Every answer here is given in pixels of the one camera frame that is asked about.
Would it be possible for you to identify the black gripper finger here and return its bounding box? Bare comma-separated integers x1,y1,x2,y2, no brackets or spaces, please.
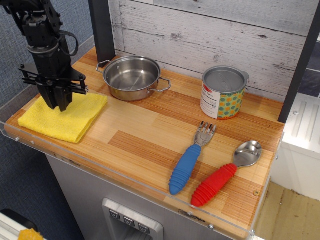
56,86,73,112
37,83,58,110

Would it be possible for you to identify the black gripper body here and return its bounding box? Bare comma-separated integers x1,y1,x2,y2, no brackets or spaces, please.
19,41,88,95

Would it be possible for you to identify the yellow cloth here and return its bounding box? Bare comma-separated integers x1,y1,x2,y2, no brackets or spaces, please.
18,93,108,144

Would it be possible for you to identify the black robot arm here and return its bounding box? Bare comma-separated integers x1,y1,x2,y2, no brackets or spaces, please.
0,0,89,112

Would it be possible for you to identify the small steel pot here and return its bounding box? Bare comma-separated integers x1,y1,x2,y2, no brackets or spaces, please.
96,55,171,102

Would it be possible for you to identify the clear acrylic table guard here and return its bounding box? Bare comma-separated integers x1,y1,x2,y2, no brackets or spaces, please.
0,84,284,240

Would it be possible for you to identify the silver dispenser button panel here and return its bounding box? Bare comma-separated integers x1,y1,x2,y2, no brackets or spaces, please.
102,198,165,240

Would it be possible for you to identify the yellow object at corner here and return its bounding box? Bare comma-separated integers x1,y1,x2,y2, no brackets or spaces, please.
18,228,44,240

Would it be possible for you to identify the toy food can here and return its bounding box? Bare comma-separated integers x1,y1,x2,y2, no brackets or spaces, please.
200,66,250,120

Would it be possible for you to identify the white cabinet at right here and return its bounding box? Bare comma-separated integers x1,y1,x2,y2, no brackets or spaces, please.
270,93,320,200

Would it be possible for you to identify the blue handled fork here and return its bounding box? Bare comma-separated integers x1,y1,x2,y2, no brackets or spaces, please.
168,121,217,195

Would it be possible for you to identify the red handled spoon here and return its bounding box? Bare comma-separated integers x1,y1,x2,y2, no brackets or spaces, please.
191,140,263,208

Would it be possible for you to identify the black vertical frame post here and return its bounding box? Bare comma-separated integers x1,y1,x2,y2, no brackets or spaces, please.
278,0,320,124

